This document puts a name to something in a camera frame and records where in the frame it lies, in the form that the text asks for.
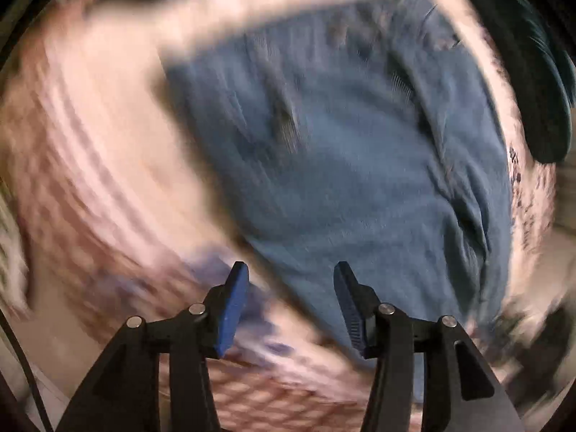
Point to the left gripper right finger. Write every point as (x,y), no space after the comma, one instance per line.
(461,391)

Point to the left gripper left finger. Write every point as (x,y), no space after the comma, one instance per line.
(121,391)

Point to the light blue denim jeans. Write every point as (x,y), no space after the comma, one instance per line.
(362,133)

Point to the floral fleece bed blanket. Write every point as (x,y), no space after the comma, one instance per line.
(127,215)

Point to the dark teal folded comforter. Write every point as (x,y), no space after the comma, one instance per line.
(540,71)

